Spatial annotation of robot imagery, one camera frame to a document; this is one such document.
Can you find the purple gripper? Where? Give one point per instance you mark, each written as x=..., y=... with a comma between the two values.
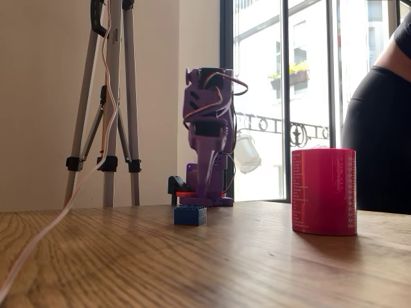
x=205, y=151

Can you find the blue toy brick block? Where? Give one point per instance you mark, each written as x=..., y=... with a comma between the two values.
x=189, y=216

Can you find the purple robot arm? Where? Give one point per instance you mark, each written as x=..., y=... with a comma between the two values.
x=221, y=179

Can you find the red ceramic mug with text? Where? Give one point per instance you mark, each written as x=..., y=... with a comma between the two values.
x=321, y=192

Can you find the hanging glass lantern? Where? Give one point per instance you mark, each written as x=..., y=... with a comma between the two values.
x=247, y=154

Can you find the black and orange clamp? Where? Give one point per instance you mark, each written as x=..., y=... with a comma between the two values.
x=175, y=184

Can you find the ornate black balcony railing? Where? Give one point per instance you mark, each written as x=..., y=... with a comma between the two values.
x=295, y=133

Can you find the flower box with yellow flowers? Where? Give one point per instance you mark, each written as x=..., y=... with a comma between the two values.
x=298, y=77

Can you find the person in black clothes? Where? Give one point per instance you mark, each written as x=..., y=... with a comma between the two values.
x=379, y=134

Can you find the purple perforated base plate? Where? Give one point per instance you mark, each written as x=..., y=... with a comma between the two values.
x=191, y=173

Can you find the black window frame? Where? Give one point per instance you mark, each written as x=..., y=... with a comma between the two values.
x=226, y=48

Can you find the grey camera tripod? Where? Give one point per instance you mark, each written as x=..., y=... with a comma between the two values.
x=109, y=179

